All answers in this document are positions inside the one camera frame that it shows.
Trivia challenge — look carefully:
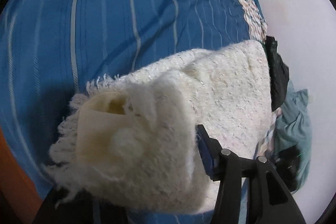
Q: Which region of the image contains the plaid checkered blanket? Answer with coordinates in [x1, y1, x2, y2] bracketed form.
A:
[238, 0, 268, 43]

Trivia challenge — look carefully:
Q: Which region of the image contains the blue striped bed sheet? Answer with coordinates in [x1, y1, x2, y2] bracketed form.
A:
[0, 0, 266, 224]

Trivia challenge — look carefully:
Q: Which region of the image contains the white fluffy knit garment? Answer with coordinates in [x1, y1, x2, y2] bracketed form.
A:
[45, 40, 272, 214]

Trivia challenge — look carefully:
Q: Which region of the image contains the black garment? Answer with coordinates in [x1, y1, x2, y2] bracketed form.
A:
[264, 36, 289, 111]

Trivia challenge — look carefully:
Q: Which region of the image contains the teal cloth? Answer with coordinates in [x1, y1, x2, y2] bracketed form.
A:
[274, 81, 313, 192]

